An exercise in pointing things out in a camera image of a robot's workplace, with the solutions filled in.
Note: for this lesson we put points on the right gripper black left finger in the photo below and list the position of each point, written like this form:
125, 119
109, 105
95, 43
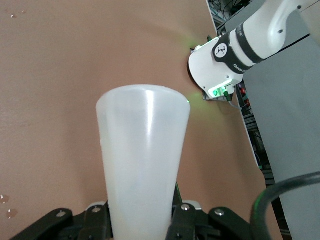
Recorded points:
62, 225

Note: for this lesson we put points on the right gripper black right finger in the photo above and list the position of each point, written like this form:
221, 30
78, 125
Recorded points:
200, 225

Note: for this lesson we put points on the translucent sauce bottle orange cap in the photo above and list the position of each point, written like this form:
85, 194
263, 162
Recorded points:
142, 150

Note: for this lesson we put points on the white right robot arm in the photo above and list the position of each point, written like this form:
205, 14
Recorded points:
212, 67

